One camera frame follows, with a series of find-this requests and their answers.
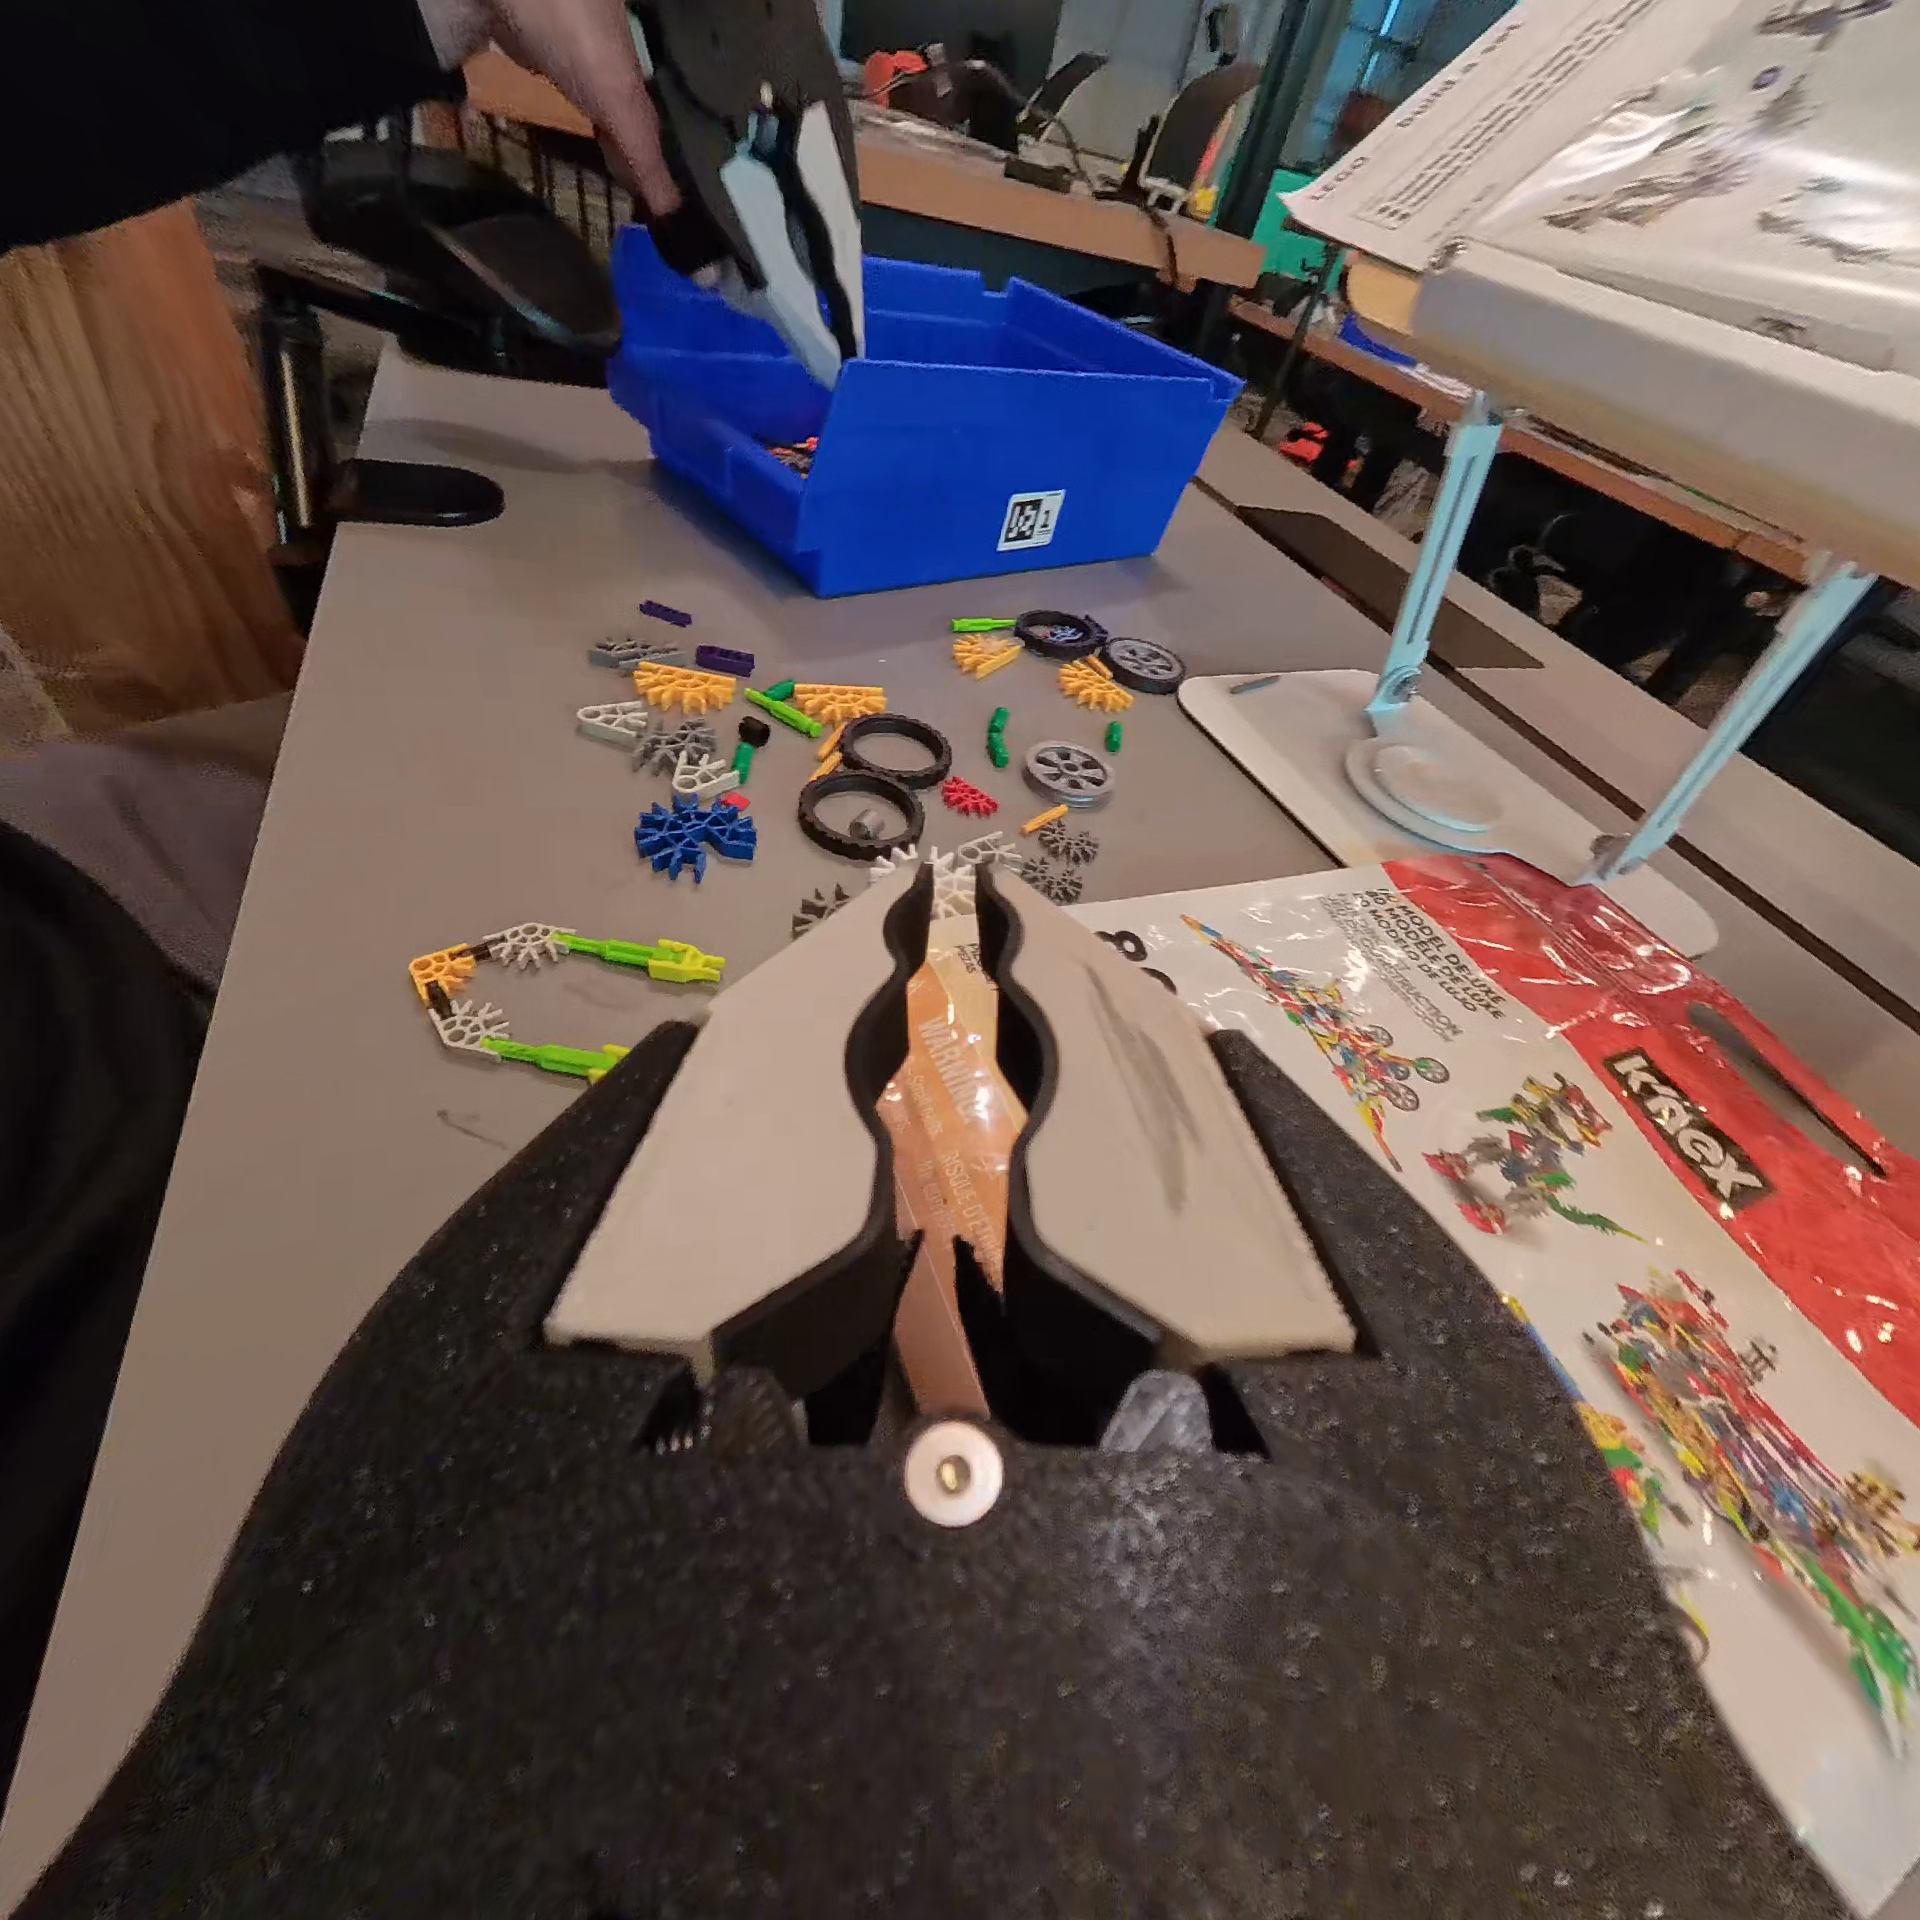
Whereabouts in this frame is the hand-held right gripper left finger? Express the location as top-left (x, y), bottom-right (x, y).
top-left (541, 865), bottom-right (939, 1370)

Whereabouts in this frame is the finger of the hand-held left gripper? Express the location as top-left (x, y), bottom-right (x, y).
top-left (792, 93), bottom-right (870, 367)
top-left (720, 109), bottom-right (847, 381)

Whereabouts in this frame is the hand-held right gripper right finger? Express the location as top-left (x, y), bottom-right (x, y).
top-left (973, 865), bottom-right (1360, 1370)

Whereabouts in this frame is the blue plastic bin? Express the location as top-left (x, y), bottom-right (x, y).
top-left (607, 224), bottom-right (1249, 600)

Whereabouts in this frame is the person's left forearm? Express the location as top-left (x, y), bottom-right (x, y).
top-left (0, 0), bottom-right (505, 255)

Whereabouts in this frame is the person's left hand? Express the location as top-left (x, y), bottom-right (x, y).
top-left (480, 0), bottom-right (688, 228)

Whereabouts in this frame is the background wooden table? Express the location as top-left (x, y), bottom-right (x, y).
top-left (854, 133), bottom-right (1274, 296)

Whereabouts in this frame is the black office chair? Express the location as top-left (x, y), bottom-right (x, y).
top-left (247, 142), bottom-right (624, 535)

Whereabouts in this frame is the white snowflake connector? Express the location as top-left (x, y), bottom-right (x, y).
top-left (870, 842), bottom-right (981, 920)

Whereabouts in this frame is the wooden cabinet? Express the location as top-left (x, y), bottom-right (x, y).
top-left (0, 203), bottom-right (302, 738)

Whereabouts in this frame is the instruction booklet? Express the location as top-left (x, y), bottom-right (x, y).
top-left (1283, 0), bottom-right (1920, 379)

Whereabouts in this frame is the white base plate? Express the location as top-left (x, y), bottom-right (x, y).
top-left (1176, 241), bottom-right (1920, 963)

